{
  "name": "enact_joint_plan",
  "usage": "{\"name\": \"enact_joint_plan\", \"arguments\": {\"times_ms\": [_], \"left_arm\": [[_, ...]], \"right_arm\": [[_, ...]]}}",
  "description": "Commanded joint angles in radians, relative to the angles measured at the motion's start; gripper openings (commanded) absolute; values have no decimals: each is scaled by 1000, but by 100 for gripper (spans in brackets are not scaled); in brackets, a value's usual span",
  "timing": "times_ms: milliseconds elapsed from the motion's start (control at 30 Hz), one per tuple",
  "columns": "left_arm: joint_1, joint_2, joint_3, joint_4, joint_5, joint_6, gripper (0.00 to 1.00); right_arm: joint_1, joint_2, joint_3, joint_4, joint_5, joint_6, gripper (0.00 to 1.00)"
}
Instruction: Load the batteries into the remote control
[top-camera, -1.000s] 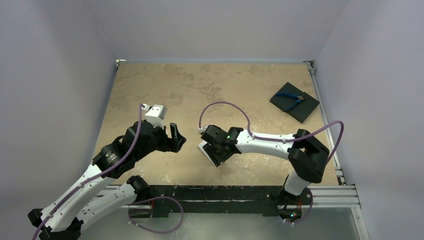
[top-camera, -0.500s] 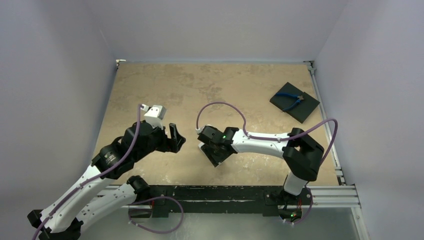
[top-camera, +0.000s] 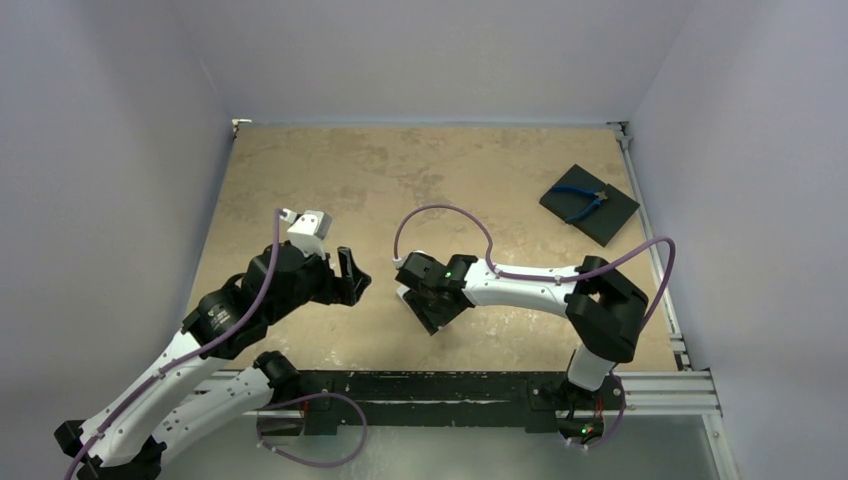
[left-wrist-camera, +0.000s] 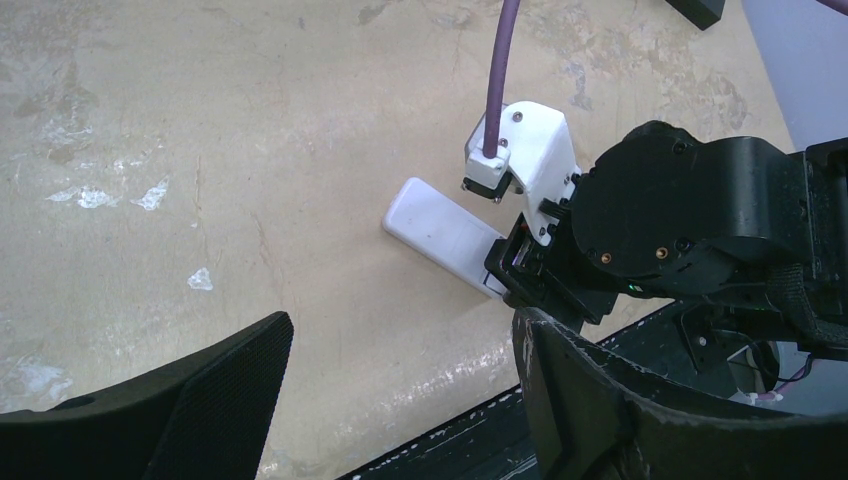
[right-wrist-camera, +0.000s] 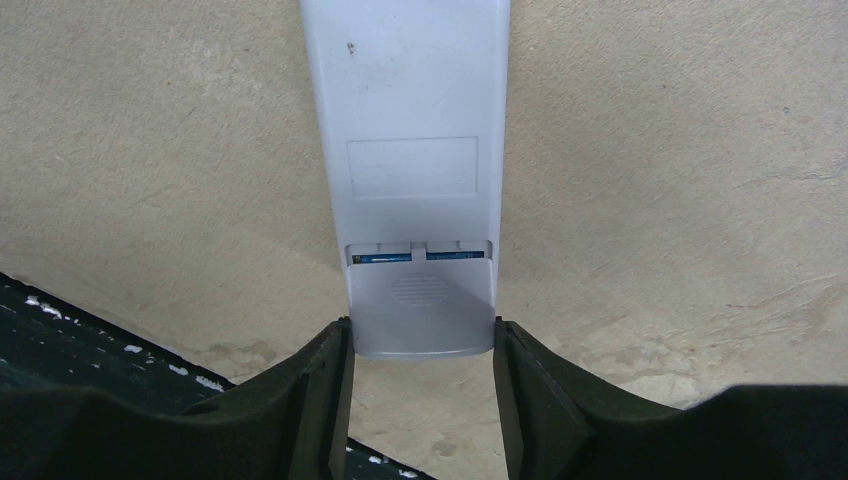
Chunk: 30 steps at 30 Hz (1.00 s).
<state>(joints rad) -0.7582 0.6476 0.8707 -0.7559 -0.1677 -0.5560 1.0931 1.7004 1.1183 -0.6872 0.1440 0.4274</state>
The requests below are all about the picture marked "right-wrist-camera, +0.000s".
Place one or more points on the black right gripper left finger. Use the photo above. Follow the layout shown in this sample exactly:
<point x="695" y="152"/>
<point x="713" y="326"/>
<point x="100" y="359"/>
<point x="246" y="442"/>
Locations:
<point x="289" y="422"/>

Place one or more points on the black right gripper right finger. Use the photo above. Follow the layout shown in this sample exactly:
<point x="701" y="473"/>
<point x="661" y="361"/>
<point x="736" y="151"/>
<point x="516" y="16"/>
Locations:
<point x="560" y="421"/>

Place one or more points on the white battery cover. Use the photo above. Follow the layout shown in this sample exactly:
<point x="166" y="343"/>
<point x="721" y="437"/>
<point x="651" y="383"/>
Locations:
<point x="422" y="309"/>

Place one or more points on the blue AAA battery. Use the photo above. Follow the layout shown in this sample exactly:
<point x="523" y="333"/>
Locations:
<point x="407" y="257"/>

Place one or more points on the white remote control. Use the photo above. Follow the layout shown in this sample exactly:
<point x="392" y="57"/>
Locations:
<point x="411" y="99"/>

